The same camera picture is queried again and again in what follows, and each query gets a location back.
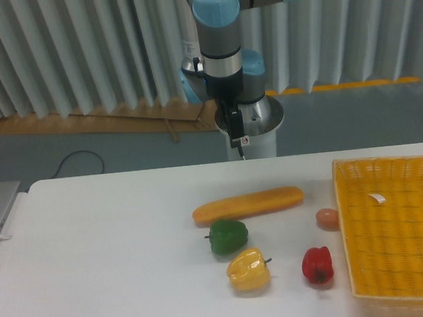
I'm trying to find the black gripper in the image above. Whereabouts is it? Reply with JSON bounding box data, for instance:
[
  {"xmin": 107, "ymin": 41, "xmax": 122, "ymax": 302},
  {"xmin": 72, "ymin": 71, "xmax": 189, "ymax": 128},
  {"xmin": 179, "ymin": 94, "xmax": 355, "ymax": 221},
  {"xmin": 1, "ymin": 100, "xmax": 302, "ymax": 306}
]
[{"xmin": 204, "ymin": 70, "xmax": 244, "ymax": 148}]

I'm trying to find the long orange baguette bread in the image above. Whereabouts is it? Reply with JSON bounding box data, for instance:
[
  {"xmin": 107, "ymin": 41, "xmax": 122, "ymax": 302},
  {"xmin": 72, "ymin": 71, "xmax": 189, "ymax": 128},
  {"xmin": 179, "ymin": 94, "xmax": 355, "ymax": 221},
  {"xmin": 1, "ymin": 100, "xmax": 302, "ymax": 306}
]
[{"xmin": 192, "ymin": 185, "xmax": 304, "ymax": 226}]

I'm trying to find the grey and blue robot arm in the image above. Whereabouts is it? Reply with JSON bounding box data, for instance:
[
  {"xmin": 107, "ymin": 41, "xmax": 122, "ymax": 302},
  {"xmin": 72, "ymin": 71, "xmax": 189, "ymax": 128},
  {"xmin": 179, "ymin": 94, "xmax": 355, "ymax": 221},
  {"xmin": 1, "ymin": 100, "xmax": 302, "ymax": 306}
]
[{"xmin": 184, "ymin": 0, "xmax": 292, "ymax": 149}]

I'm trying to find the white label in basket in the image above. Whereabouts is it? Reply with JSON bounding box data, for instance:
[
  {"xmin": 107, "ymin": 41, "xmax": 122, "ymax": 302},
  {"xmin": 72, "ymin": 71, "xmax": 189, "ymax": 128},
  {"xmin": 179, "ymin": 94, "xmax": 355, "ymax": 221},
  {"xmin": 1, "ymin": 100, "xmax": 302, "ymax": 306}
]
[{"xmin": 369, "ymin": 193, "xmax": 385, "ymax": 205}]

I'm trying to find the yellow woven basket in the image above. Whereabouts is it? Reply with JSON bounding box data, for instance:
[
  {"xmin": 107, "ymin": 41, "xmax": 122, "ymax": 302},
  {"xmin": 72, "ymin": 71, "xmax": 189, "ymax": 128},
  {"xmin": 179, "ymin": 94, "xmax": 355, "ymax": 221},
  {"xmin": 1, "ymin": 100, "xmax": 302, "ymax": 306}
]
[{"xmin": 332, "ymin": 155, "xmax": 423, "ymax": 305}]

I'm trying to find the brown cardboard sheet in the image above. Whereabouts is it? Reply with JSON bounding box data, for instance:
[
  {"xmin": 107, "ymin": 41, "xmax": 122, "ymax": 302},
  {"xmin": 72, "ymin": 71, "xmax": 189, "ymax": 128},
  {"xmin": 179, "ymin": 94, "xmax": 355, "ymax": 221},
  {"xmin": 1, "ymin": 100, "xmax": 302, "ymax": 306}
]
[{"xmin": 0, "ymin": 98, "xmax": 217, "ymax": 142}]

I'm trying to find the green bell pepper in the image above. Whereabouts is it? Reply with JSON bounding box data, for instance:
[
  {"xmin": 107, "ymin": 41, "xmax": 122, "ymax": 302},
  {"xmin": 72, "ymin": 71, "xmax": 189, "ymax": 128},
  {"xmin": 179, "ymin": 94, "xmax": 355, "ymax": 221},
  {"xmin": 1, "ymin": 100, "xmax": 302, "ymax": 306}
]
[{"xmin": 205, "ymin": 219, "xmax": 249, "ymax": 256}]

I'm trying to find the brown egg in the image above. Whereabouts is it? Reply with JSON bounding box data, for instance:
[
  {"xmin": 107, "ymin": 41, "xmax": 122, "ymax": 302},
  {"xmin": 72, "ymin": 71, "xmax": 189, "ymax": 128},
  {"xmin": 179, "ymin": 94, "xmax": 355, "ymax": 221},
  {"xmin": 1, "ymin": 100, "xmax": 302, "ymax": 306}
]
[{"xmin": 316, "ymin": 208, "xmax": 340, "ymax": 230}]

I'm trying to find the yellow bell pepper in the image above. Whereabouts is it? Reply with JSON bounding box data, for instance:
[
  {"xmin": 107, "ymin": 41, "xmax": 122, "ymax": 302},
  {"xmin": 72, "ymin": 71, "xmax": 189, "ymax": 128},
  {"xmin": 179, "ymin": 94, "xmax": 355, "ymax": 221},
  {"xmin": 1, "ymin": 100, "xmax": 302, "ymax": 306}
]
[{"xmin": 226, "ymin": 248, "xmax": 271, "ymax": 292}]

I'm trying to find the red bell pepper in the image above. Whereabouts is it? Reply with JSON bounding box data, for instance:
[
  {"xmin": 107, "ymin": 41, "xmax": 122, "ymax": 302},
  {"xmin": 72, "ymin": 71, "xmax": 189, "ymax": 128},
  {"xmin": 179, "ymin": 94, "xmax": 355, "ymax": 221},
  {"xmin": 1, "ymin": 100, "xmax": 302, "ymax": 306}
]
[{"xmin": 301, "ymin": 246, "xmax": 334, "ymax": 284}]

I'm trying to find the white pleated curtain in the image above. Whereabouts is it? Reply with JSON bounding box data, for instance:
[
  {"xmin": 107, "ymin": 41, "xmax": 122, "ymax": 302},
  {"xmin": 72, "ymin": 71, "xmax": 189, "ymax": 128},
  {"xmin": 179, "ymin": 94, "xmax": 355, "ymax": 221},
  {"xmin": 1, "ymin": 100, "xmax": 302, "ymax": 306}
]
[{"xmin": 0, "ymin": 0, "xmax": 423, "ymax": 117}]

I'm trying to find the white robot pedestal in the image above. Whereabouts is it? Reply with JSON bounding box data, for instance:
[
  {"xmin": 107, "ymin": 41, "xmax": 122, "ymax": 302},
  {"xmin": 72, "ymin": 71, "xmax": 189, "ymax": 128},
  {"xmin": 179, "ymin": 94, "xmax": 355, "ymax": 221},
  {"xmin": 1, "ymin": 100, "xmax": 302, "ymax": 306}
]
[{"xmin": 215, "ymin": 95, "xmax": 284, "ymax": 161}]

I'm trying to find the black floor cable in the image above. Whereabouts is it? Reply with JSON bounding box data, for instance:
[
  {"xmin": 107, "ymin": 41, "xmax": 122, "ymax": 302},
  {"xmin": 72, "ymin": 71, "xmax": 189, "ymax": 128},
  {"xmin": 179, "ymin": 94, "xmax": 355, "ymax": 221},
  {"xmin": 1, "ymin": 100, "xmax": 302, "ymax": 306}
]
[{"xmin": 49, "ymin": 148, "xmax": 106, "ymax": 178}]

